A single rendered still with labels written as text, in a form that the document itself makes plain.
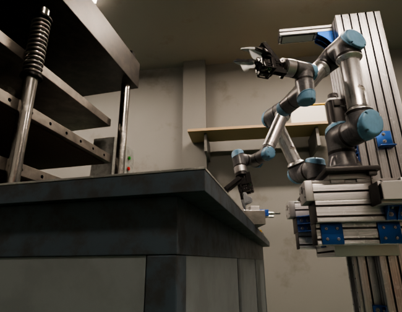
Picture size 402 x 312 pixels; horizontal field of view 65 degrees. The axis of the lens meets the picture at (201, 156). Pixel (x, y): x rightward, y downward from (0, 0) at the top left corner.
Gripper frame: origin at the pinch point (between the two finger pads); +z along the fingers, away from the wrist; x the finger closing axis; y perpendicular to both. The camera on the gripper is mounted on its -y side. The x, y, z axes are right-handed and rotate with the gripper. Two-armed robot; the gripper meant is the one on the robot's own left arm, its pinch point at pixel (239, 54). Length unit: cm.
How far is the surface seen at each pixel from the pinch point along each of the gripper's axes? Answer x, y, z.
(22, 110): 34, 18, 80
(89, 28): 43, -43, 61
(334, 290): 213, 82, -197
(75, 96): 65, -14, 65
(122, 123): 91, -17, 38
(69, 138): 63, 13, 65
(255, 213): 24, 59, -11
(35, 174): 52, 37, 75
